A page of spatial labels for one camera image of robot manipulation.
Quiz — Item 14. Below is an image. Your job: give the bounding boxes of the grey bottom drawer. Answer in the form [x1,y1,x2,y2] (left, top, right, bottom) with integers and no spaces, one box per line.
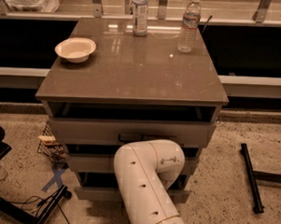
[74,172,190,203]

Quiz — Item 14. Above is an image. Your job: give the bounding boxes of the grey drawer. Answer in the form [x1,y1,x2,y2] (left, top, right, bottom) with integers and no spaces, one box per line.
[74,172,190,203]
[49,118,216,148]
[65,153,198,175]

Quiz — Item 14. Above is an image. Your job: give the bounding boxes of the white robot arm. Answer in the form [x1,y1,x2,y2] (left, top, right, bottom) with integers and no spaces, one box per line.
[114,139,185,224]

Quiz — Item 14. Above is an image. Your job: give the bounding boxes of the grey drawer cabinet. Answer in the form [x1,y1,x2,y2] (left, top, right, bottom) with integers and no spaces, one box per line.
[31,14,232,203]

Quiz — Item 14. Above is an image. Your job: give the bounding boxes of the grey top drawer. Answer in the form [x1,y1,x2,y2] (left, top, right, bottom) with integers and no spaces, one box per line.
[49,118,216,148]

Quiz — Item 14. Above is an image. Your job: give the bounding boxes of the grey middle drawer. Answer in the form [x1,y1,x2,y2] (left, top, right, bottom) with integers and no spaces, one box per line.
[65,153,198,175]

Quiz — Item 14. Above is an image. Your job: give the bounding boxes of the white paper bowl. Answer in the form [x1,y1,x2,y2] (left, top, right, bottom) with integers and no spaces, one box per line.
[54,37,97,63]

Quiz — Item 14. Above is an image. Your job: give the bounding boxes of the snack packet in basket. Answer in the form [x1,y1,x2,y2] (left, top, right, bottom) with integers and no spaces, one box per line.
[38,135,63,153]

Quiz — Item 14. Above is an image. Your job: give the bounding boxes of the blue tape cross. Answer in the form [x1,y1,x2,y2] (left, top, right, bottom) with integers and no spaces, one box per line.
[42,165,66,192]

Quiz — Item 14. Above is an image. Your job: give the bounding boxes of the clear water bottle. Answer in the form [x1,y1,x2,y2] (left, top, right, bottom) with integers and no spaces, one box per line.
[177,0,201,53]

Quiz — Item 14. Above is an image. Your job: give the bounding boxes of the labelled drink bottle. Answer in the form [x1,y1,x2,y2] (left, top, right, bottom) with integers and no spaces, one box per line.
[132,0,148,36]

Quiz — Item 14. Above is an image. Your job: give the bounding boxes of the black stand base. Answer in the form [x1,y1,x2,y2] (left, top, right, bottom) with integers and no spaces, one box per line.
[0,126,72,224]

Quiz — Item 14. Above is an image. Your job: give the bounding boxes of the black metal bar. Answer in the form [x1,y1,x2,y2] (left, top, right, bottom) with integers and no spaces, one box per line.
[241,144,264,215]

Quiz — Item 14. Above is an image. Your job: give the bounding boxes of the white plastic bag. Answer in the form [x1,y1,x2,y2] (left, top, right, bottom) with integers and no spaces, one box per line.
[6,0,60,13]

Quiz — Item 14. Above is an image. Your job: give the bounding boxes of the black wire basket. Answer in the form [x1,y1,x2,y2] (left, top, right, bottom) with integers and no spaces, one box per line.
[37,125,65,164]

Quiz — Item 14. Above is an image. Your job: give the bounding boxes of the black cable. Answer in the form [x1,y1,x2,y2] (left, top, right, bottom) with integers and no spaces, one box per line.
[7,194,74,224]

